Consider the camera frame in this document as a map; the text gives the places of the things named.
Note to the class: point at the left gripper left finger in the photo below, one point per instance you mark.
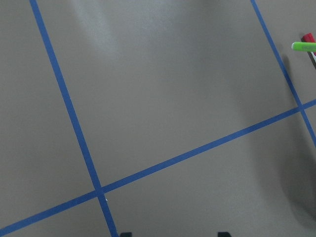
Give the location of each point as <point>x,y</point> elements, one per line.
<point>126,234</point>

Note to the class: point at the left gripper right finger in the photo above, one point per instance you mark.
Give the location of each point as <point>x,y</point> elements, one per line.
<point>223,234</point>

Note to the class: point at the green highlighter pen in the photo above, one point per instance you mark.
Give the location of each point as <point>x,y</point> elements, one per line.
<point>304,46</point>

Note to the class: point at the red capped marker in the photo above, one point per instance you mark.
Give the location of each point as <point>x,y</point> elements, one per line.
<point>309,37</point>

